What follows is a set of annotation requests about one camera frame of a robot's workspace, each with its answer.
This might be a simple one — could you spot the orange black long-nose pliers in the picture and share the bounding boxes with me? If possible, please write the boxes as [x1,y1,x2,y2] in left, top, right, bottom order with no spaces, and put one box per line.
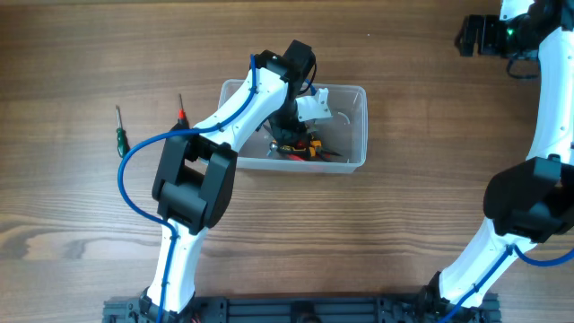
[282,137,342,162]

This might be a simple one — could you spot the black red screwdriver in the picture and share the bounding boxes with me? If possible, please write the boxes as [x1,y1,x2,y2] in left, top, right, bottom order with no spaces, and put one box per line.
[178,94,189,128]

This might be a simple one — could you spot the green handled screwdriver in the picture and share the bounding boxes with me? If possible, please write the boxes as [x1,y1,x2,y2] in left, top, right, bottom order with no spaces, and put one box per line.
[116,105,130,158]

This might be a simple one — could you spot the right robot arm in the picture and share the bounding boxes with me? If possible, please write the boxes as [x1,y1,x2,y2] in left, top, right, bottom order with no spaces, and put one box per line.
[413,0,573,322]

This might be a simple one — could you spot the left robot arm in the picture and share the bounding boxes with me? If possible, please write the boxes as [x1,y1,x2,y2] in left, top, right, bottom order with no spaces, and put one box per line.
[139,40,317,322]

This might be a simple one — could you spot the clear plastic container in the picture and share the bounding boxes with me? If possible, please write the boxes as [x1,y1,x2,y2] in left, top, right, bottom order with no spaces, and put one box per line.
[196,68,368,173]

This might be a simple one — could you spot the left blue cable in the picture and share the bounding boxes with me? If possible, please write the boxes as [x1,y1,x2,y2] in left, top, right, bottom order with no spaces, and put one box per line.
[117,53,318,323]

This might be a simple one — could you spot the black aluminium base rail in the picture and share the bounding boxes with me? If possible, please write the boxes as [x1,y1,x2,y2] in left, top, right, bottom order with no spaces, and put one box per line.
[101,293,502,323]

